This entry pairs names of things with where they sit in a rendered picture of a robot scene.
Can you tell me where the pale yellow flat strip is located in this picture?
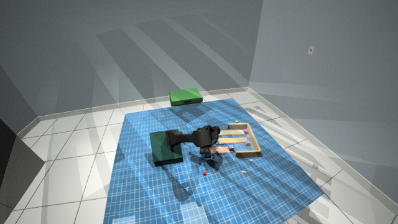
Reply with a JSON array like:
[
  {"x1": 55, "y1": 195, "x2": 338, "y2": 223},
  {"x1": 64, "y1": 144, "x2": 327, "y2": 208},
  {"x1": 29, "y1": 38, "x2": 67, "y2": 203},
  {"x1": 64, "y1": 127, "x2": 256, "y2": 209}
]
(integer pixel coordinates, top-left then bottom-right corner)
[{"x1": 219, "y1": 130, "x2": 231, "y2": 135}]

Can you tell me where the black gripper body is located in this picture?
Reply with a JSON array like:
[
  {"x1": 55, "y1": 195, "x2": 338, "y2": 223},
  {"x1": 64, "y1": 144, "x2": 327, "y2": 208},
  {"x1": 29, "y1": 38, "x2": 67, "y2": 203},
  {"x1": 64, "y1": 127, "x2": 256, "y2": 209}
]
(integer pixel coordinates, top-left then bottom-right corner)
[{"x1": 200, "y1": 147, "x2": 210, "y2": 154}]

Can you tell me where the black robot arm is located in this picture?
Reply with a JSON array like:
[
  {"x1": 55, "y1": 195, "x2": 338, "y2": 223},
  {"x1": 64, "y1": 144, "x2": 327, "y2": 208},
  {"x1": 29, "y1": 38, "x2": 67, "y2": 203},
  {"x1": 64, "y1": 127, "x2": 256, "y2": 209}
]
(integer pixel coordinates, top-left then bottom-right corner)
[{"x1": 165, "y1": 125, "x2": 221, "y2": 149}]

